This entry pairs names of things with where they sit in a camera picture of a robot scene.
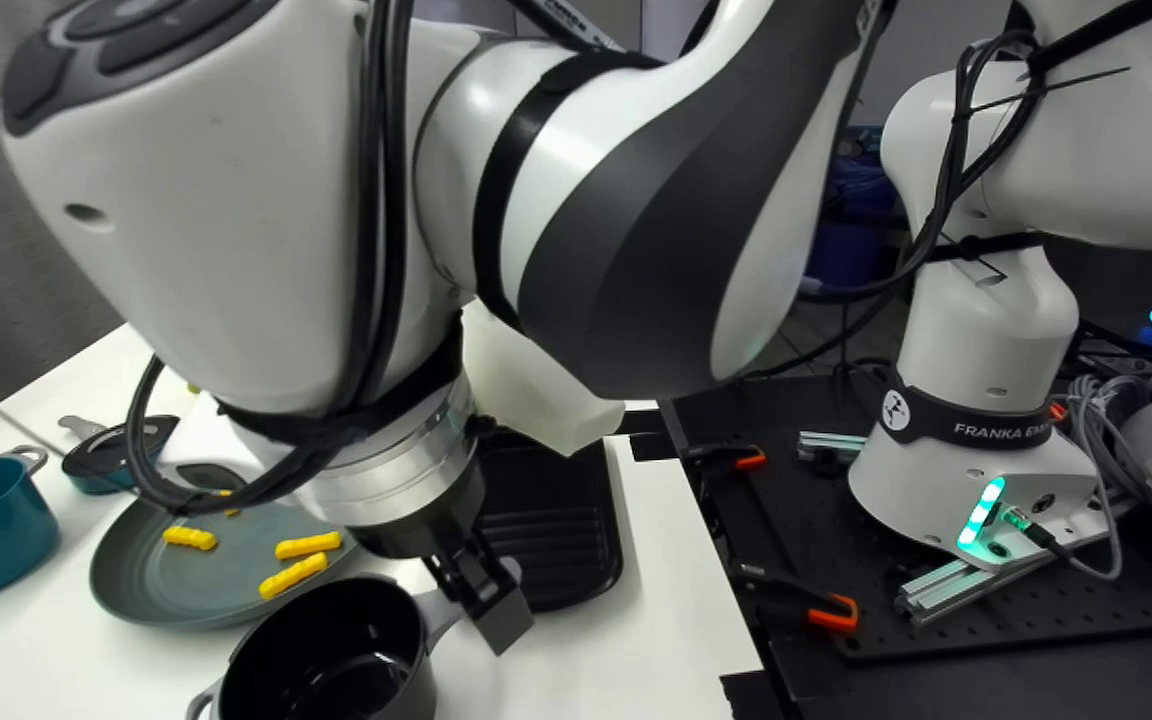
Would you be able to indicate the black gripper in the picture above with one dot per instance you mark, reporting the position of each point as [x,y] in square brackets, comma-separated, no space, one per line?
[423,522]

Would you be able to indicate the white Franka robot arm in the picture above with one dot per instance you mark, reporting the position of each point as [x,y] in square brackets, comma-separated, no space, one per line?
[271,202]

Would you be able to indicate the gray plate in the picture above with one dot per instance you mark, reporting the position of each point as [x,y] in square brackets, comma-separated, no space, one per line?
[201,587]

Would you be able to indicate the black rectangular tray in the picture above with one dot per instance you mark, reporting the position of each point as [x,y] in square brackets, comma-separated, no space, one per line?
[560,522]

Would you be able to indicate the black perforated base board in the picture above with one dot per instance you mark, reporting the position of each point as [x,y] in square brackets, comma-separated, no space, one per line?
[789,535]

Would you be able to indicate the small dark grey pan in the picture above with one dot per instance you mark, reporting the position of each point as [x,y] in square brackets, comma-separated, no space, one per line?
[89,462]

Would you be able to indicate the blue bin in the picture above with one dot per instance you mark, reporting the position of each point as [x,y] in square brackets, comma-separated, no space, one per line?
[860,202]

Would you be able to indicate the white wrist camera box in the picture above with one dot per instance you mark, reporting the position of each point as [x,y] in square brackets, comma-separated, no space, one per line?
[536,385]

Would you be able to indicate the silver aluminium rail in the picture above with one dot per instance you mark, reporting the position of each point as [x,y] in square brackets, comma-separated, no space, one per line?
[963,587]

